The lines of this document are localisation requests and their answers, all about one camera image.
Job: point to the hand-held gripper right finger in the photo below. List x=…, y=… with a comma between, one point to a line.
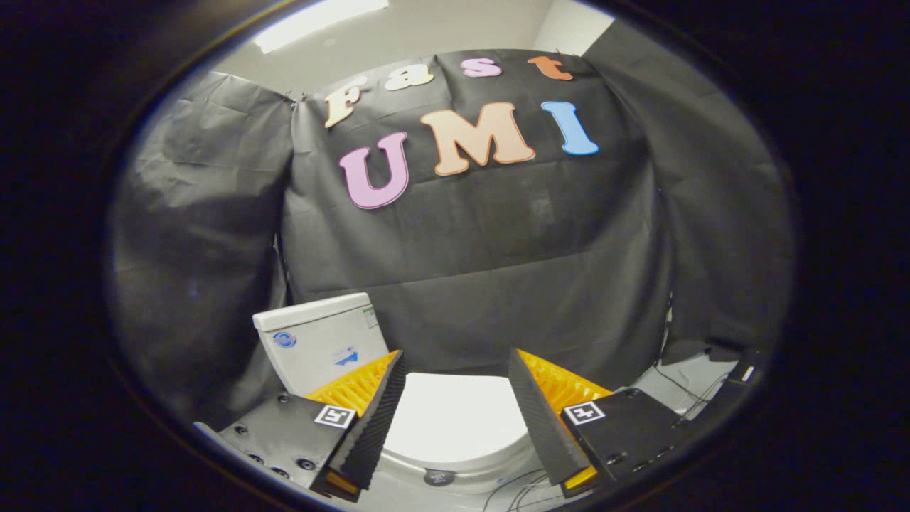
x=544, y=427

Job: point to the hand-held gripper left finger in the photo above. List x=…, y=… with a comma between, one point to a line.
x=370, y=427

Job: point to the white toilet tank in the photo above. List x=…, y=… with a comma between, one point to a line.
x=313, y=341

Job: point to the black backdrop cloth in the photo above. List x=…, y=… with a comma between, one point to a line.
x=483, y=249

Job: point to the black equipment box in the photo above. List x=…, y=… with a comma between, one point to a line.
x=736, y=387

